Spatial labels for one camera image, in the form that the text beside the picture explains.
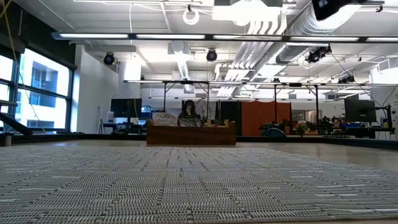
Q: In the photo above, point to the black monitor on cart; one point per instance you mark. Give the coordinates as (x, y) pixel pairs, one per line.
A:
(126, 108)

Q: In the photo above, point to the orange partition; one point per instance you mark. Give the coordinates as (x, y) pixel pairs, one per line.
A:
(264, 116)

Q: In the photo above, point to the person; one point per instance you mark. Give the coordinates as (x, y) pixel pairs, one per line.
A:
(187, 107)

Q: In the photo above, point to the black aluminium table frame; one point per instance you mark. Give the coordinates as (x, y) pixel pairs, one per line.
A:
(311, 139)

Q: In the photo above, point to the grey woven placemat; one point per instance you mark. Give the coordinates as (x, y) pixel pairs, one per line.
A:
(186, 186)

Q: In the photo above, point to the black ceiling camera cluster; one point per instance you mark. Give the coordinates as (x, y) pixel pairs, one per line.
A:
(317, 54)

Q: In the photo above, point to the black diagonal frame strut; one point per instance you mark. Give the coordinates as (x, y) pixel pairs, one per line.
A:
(12, 123)

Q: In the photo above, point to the wooden three-compartment tea box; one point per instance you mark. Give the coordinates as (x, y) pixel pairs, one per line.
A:
(189, 135)

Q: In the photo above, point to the small background plant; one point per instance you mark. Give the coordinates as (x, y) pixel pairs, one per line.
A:
(301, 128)

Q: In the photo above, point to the long overhead light bar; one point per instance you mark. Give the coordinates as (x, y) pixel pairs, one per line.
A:
(171, 36)

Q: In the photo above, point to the blue chair back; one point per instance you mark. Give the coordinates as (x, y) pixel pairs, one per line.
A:
(275, 132)

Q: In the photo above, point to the yellow green tea packet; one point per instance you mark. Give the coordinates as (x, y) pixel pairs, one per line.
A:
(214, 123)

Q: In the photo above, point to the black monitor on arm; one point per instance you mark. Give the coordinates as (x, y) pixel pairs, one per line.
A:
(360, 110)

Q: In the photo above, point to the dark blue tea packet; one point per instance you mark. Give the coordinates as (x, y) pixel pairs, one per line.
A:
(189, 122)

